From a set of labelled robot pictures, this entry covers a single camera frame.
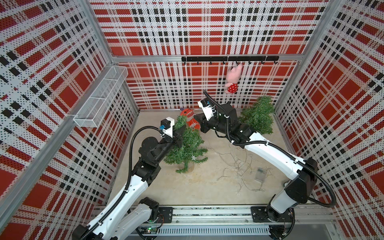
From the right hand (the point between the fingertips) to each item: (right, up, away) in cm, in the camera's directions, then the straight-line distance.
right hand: (197, 116), depth 71 cm
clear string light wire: (+26, -30, +20) cm, 45 cm away
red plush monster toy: (-6, +4, +37) cm, 37 cm away
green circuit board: (-23, -54, -1) cm, 58 cm away
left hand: (-6, -4, -2) cm, 7 cm away
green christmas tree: (+34, +1, +11) cm, 36 cm away
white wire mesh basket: (-64, +6, +20) cm, 67 cm away
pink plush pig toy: (+22, +25, +23) cm, 40 cm away
